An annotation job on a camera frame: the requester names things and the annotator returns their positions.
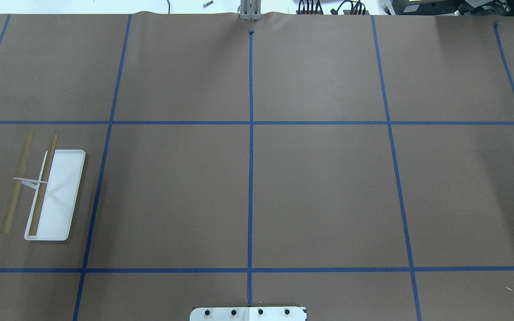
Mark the inner wooden rack bar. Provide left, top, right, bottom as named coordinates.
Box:
left=28, top=134, right=58, bottom=236

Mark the wooden rack bar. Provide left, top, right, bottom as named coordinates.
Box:
left=2, top=130, right=34, bottom=235
left=28, top=134, right=58, bottom=236

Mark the white towel rack tray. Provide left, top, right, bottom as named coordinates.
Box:
left=21, top=149, right=86, bottom=241

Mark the outer wooden rack bar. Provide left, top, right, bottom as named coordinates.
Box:
left=2, top=130, right=34, bottom=235

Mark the brown paper table cover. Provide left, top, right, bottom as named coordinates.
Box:
left=0, top=12, right=514, bottom=321

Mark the black usb hub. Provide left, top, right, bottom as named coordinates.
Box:
left=330, top=0, right=369, bottom=16

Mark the aluminium frame post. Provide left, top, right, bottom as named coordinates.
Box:
left=239, top=0, right=262, bottom=21

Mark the white camera mast base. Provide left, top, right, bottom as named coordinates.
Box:
left=189, top=306, right=307, bottom=321

